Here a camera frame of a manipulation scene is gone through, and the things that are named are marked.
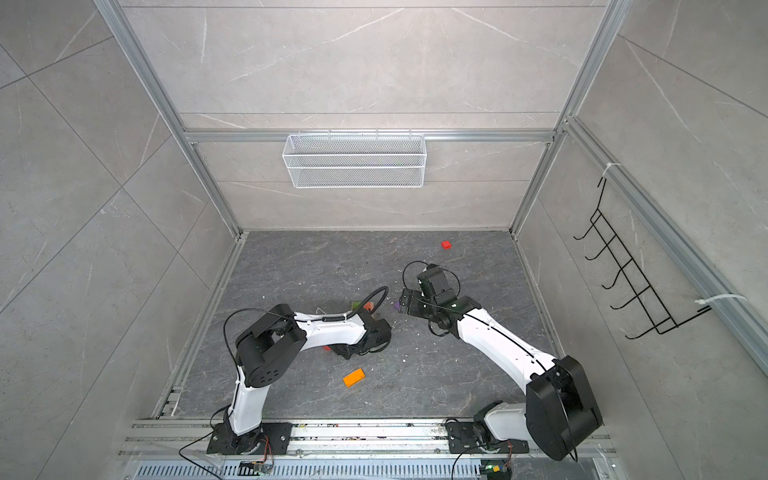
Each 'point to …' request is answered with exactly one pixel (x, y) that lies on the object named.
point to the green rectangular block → (356, 304)
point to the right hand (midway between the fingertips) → (412, 299)
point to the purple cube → (397, 305)
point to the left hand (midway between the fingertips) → (332, 335)
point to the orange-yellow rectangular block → (354, 377)
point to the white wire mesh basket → (358, 161)
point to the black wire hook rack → (660, 317)
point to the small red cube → (446, 245)
